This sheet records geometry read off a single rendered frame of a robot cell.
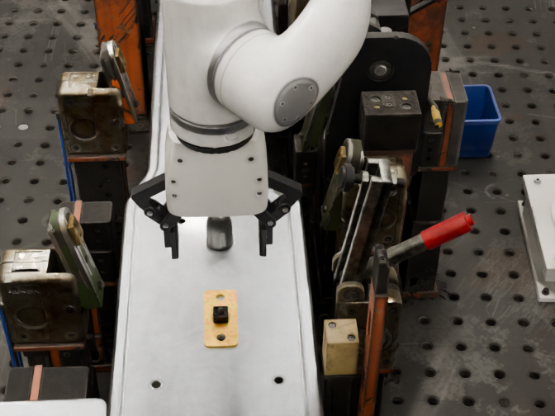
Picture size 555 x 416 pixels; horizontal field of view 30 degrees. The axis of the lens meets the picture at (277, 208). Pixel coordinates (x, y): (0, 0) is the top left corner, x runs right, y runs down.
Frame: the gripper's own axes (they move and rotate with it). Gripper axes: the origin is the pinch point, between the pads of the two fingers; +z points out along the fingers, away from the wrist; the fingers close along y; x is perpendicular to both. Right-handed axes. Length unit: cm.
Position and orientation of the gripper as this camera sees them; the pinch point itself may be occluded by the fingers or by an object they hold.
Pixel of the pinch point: (219, 242)
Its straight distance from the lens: 108.4
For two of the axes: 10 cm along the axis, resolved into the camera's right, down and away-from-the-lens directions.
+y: -10.0, 0.3, -0.5
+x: 0.6, 6.7, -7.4
